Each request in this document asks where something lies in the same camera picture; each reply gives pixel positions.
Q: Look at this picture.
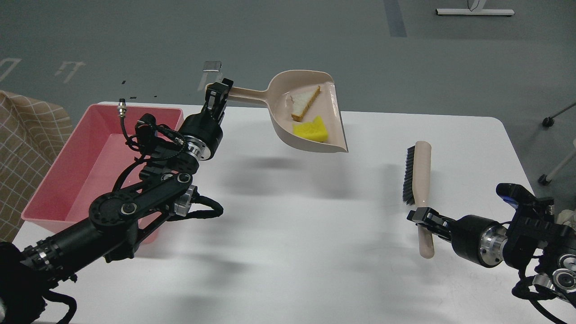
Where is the pink plastic bin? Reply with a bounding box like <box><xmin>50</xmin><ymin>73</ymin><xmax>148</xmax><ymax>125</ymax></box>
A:
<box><xmin>21</xmin><ymin>104</ymin><xmax>185</xmax><ymax>245</ymax></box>

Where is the triangular bread slice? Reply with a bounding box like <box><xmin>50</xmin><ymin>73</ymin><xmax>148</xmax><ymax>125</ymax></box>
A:
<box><xmin>288</xmin><ymin>85</ymin><xmax>321</xmax><ymax>122</ymax></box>

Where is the yellow sponge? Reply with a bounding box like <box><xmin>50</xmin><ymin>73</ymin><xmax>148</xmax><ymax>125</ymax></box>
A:
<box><xmin>292</xmin><ymin>115</ymin><xmax>329</xmax><ymax>142</ymax></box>

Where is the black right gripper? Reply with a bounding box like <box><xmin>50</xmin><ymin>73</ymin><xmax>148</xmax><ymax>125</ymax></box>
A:
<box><xmin>407</xmin><ymin>207</ymin><xmax>502</xmax><ymax>268</ymax></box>

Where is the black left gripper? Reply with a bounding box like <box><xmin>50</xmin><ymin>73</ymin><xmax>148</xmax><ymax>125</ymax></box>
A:
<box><xmin>178</xmin><ymin>78</ymin><xmax>234</xmax><ymax>161</ymax></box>

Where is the beige plastic dustpan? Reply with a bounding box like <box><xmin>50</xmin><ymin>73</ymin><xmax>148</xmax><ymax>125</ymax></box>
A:
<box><xmin>228</xmin><ymin>69</ymin><xmax>348</xmax><ymax>153</ymax></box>

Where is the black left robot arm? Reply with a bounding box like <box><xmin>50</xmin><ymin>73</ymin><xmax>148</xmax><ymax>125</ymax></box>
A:
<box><xmin>1</xmin><ymin>78</ymin><xmax>233</xmax><ymax>324</ymax></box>

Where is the beige hand brush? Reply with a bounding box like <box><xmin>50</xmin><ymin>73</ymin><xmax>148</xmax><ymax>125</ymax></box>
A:
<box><xmin>402</xmin><ymin>141</ymin><xmax>435</xmax><ymax>259</ymax></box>

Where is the chair leg with caster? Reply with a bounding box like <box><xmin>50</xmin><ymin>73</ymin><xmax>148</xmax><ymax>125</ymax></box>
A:
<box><xmin>541</xmin><ymin>101</ymin><xmax>576</xmax><ymax>128</ymax></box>

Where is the white stand base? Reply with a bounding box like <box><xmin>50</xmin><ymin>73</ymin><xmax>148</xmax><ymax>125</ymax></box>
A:
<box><xmin>436</xmin><ymin>8</ymin><xmax>516</xmax><ymax>17</ymax></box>

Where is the brown checkered cloth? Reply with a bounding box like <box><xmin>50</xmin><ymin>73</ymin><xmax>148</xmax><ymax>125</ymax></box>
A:
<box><xmin>0</xmin><ymin>91</ymin><xmax>73</xmax><ymax>242</ymax></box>

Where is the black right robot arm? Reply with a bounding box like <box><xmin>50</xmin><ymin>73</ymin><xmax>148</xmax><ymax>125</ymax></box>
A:
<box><xmin>407</xmin><ymin>183</ymin><xmax>576</xmax><ymax>324</ymax></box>

